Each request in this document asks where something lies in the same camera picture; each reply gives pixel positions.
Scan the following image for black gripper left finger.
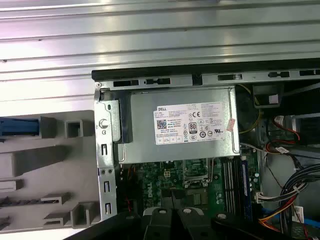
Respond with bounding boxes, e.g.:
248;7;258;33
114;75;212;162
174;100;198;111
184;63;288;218
59;188;175;240

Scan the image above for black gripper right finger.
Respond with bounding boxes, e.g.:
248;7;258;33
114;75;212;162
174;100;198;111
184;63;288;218
172;188;278;240

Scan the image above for hard disk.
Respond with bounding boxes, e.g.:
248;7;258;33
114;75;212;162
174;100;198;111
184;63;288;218
0;116;41;144

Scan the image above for chipset heat sink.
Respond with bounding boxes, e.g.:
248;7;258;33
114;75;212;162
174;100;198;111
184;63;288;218
192;192;209;205

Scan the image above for green motherboard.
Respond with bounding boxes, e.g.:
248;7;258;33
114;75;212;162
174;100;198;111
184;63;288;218
119;149;262;223

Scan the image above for CPU socket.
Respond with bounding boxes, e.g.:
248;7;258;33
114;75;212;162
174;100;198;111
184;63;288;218
183;159;214;189

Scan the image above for black RAM slot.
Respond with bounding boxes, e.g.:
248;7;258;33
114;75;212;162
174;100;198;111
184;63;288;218
231;159;240;213
221;159;229;213
226;159;234;213

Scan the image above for black PC case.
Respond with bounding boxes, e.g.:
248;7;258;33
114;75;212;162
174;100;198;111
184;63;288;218
91;58;320;240

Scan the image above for silver power supply unit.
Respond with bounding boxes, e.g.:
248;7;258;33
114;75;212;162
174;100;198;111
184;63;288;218
118;86;241;165

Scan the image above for grey parts rack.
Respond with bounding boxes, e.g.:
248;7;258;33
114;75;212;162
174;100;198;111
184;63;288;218
0;109;102;235

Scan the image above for loose RAM stick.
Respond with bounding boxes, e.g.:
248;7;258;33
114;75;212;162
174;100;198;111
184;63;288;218
0;196;42;208

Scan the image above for orange red wire bundle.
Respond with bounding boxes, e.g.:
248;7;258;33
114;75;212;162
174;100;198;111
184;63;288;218
258;197;301;227

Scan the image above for black cable bundle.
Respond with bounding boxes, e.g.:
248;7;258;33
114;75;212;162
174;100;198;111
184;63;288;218
279;163;320;226

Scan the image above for yellow black power wires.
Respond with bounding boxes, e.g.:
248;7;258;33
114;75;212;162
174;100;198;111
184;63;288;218
236;84;265;133

